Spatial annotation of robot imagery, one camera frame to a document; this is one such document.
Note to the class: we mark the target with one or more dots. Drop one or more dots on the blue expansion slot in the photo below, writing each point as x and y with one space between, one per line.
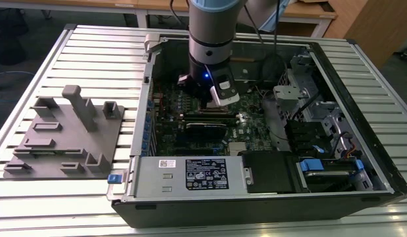
218 149

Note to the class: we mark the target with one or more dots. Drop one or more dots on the silver power supply unit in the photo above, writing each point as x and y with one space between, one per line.
151 177

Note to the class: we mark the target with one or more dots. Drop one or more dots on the grey parts rack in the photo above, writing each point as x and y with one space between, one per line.
71 158

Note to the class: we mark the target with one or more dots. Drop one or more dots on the silver CPU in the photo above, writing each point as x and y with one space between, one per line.
216 108

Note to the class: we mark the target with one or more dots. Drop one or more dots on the black front fan housing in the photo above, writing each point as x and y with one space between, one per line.
306 134

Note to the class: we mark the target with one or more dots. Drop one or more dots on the CPU socket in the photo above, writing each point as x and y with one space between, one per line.
220 113

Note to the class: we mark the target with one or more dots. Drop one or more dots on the silver chipset heatsink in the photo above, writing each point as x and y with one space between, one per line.
238 146

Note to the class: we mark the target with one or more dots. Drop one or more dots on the blue plastic latch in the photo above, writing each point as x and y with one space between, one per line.
115 179

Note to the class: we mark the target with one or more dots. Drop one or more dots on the wooden desk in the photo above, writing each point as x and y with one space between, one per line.
59 3
316 13

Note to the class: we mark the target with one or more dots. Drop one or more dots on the grey plastic case latch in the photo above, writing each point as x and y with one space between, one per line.
153 39

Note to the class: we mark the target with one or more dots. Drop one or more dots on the wooden cabinet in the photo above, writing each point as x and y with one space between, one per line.
372 24

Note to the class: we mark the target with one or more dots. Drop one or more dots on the graphics card with fan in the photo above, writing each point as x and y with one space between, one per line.
205 133

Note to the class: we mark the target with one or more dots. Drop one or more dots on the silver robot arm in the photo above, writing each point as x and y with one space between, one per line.
210 29

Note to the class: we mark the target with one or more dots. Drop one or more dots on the green motherboard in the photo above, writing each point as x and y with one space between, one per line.
257 128

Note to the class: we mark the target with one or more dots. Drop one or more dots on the hard disk in blue carrier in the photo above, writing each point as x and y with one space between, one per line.
310 164

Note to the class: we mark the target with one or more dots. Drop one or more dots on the black PC case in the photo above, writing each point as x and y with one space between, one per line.
224 212

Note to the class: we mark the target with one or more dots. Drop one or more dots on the black office chair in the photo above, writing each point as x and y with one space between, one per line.
10 37

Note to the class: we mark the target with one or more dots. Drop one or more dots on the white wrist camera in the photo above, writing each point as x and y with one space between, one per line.
229 100

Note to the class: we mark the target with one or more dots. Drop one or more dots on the silver drive cage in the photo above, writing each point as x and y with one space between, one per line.
289 95

